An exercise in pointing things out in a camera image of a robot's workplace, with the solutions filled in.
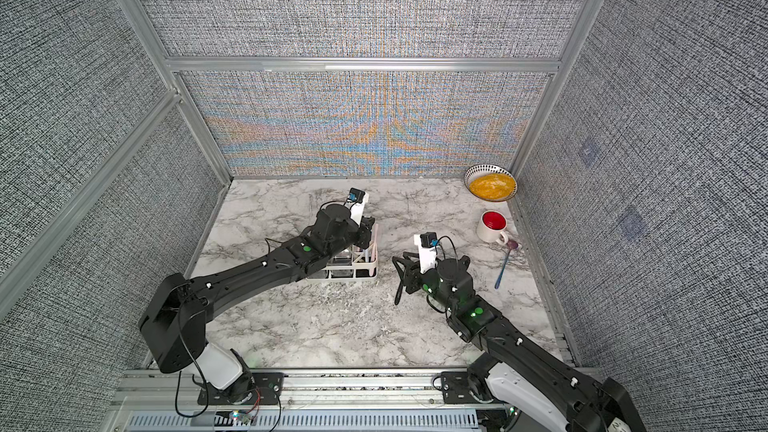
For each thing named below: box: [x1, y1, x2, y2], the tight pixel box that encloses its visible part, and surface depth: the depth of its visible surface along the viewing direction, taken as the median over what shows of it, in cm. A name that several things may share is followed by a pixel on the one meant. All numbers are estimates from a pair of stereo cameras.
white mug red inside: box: [477, 210, 508, 246], surface depth 99 cm
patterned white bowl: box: [464, 164, 518, 202], surface depth 112 cm
